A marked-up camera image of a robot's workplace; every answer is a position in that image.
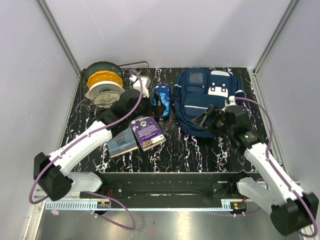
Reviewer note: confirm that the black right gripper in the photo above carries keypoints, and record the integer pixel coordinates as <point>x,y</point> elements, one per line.
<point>200,120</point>

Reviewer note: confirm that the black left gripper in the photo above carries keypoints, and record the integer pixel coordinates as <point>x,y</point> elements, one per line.
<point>156,111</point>

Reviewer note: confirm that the blue pencil case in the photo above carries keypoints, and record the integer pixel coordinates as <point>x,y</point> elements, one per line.
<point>162,92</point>

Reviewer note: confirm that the purple treehouse paperback book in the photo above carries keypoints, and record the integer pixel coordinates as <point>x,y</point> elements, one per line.
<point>147,132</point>

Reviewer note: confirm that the navy blue student backpack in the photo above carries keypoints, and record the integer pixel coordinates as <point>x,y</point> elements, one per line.
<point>195,90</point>

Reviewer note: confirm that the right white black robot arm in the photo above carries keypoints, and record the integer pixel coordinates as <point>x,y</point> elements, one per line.
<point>290,208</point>

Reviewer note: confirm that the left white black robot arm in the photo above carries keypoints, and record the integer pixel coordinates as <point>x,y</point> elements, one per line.
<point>52,173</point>

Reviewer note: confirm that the dark blue 1984 book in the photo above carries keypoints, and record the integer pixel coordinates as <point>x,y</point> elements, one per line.
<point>121,144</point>

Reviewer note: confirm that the grey speckled plate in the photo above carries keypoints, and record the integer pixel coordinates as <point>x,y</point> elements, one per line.
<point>106,99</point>

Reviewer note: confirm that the orange plate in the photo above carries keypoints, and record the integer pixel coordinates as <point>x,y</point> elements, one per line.
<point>104,75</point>

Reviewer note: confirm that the white plate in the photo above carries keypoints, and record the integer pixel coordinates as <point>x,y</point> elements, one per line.
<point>103,86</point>

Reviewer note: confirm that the dark green plate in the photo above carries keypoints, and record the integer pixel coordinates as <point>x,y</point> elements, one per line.
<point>103,66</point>

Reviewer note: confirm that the black wire dish rack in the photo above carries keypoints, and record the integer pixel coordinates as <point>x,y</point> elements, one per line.
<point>136,75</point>

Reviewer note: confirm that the right aluminium corner post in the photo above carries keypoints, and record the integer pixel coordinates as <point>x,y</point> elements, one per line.
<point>293,4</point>

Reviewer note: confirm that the aluminium corner post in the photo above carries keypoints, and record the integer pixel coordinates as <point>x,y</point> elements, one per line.
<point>293,4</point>
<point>58,35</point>

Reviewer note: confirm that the aluminium frame rail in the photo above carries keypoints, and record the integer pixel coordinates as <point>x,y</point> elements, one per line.
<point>39,194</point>

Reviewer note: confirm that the grey slotted cable duct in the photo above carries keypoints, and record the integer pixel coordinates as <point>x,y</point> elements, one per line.
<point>94,205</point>

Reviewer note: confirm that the left aluminium corner post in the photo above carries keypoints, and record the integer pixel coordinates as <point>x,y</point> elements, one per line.
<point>58,35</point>

